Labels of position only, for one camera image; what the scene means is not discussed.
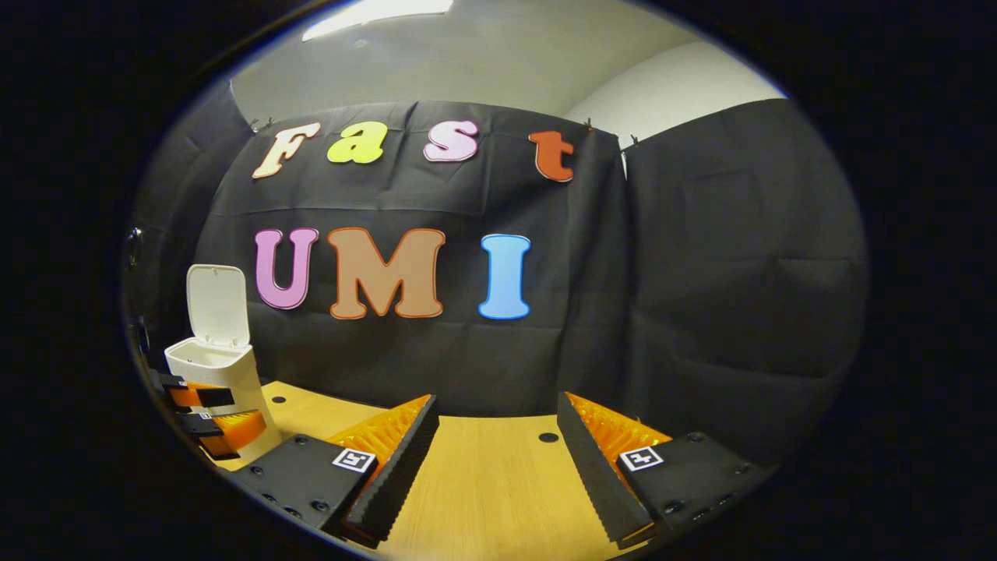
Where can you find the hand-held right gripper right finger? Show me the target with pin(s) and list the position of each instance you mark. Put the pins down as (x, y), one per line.
(596, 475)

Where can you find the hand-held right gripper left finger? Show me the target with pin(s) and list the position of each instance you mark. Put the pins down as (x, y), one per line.
(393, 467)

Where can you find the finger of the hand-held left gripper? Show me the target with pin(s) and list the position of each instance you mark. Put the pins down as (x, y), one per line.
(214, 397)
(222, 448)

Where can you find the white desktop garbage bin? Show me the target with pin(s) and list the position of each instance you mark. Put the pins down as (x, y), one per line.
(226, 366)

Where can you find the wooden desktop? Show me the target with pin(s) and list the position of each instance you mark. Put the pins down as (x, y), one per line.
(491, 483)

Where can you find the black backdrop cloth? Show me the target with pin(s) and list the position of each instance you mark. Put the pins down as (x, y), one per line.
(701, 273)

